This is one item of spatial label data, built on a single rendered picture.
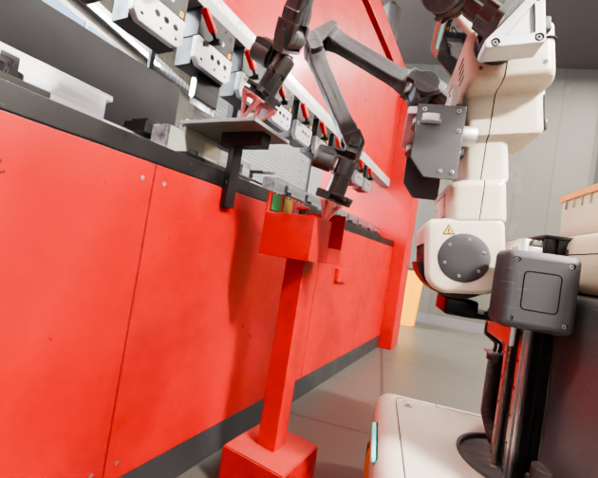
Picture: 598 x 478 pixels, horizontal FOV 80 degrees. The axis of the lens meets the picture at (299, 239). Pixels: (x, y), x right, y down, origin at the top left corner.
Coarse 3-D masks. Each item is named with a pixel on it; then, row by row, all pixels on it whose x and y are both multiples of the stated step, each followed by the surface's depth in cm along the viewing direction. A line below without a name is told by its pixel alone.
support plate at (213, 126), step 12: (180, 120) 101; (192, 120) 99; (204, 120) 97; (216, 120) 95; (228, 120) 93; (240, 120) 91; (252, 120) 89; (204, 132) 106; (216, 132) 104; (276, 132) 98
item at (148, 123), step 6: (126, 120) 118; (132, 120) 116; (138, 120) 115; (144, 120) 114; (150, 120) 116; (126, 126) 118; (132, 126) 116; (138, 126) 115; (144, 126) 113; (150, 126) 115; (138, 132) 116; (144, 132) 115; (150, 132) 115
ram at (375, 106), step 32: (192, 0) 99; (224, 0) 107; (256, 0) 120; (320, 0) 158; (352, 0) 188; (256, 32) 122; (352, 32) 193; (352, 64) 199; (320, 96) 170; (352, 96) 204; (384, 96) 258; (384, 128) 268; (384, 160) 278
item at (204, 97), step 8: (192, 80) 106; (200, 80) 107; (208, 80) 110; (192, 88) 106; (200, 88) 107; (208, 88) 110; (216, 88) 113; (192, 96) 106; (200, 96) 108; (208, 96) 110; (216, 96) 114; (200, 104) 109; (208, 104) 111; (216, 104) 114; (208, 112) 112
